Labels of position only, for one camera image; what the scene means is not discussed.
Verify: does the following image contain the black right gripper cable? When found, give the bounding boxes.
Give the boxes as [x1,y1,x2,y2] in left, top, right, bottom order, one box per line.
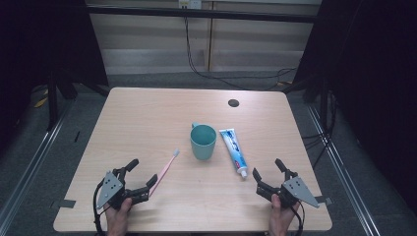
[290,204,306,236]

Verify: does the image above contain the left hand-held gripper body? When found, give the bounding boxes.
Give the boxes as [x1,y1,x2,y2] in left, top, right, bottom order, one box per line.
[96,167,150,210]

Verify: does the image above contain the black curtain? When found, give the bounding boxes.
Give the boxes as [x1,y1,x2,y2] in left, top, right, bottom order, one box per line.
[0,0,110,158]
[288,0,417,214]

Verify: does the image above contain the white and blue toothpaste tube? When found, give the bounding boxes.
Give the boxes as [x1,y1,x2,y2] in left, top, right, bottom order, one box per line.
[218,128,249,179]

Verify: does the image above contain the grey tape strip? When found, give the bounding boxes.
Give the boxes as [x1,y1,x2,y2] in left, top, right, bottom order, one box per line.
[315,195,334,206]
[50,199,77,209]

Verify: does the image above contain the black metal stand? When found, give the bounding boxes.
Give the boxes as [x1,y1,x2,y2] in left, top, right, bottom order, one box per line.
[45,70,80,132]

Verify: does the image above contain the person's right hand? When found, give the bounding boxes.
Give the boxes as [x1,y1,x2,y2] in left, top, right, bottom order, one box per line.
[268,194,301,236]

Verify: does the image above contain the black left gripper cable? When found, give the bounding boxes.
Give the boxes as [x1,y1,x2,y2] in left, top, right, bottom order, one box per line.
[92,181,108,236]

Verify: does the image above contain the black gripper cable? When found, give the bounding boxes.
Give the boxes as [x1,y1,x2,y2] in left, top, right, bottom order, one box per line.
[92,181,108,236]
[290,204,306,236]

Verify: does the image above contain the bundle of thin black cables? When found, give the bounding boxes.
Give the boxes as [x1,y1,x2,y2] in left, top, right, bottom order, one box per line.
[301,89,339,170]

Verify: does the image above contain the pink toothbrush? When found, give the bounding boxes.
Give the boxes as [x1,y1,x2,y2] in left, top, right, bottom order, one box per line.
[149,148,181,198]

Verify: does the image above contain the person's left hand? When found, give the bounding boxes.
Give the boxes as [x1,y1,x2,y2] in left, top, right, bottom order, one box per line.
[103,197,134,236]

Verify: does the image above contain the white wall socket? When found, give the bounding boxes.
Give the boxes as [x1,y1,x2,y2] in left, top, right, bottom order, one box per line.
[178,0,203,10]

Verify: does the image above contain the black horizontal bar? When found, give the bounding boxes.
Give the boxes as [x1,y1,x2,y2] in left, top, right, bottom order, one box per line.
[86,5,322,25]

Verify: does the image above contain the black floor cable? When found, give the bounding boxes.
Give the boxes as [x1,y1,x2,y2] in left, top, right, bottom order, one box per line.
[183,16,298,91]

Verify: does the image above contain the yellow floor tape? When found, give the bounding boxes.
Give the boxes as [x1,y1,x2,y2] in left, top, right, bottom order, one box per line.
[32,89,49,109]

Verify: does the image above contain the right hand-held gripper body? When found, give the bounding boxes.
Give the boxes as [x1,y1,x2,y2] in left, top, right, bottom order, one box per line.
[256,170,321,209]

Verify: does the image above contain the metal floor rail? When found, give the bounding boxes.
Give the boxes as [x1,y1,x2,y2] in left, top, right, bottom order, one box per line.
[307,104,383,236]
[0,97,75,230]

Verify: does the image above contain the teal cup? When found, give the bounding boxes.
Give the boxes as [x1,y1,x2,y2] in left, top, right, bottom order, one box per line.
[190,122,218,161]

